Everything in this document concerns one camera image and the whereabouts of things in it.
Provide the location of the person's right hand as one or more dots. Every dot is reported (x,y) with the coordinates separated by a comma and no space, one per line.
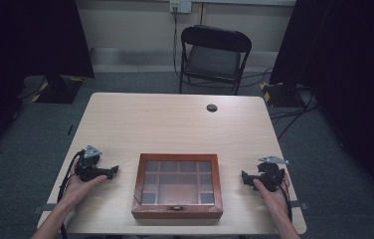
(273,197)

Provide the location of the person's left hand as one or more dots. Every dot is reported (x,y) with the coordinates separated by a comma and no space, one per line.
(79,190)

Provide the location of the black stand base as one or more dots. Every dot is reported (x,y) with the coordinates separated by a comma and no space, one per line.
(280,94)
(57,89)

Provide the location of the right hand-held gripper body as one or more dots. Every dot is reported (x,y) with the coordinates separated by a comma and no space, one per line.
(269,174)

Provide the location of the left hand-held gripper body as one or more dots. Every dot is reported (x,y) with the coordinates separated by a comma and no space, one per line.
(88,165)

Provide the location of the wooden box with glass lid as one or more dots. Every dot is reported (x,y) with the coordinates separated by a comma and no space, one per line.
(177,186)

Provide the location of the black curtain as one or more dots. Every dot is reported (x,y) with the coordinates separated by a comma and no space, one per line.
(347,86)

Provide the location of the black folding chair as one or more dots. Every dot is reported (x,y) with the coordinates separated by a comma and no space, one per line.
(213,57)

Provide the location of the white wall socket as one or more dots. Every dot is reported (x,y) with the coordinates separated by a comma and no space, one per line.
(180,6)

